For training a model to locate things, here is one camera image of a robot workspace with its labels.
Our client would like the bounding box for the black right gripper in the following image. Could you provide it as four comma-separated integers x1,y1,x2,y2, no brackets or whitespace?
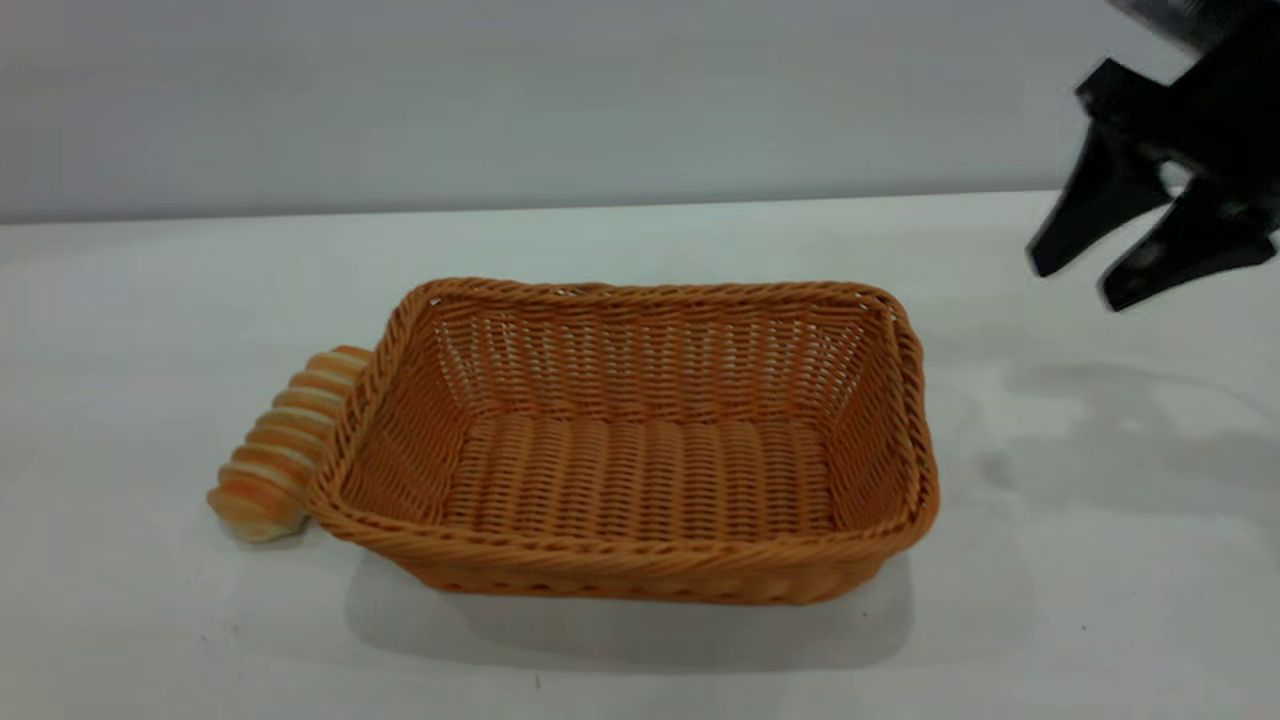
1027,0,1280,313

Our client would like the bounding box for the orange woven wicker basket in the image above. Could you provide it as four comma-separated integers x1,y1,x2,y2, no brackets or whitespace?
306,277,941,607

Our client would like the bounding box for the striped long bread roll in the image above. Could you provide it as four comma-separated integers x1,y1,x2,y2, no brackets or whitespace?
207,345,375,544

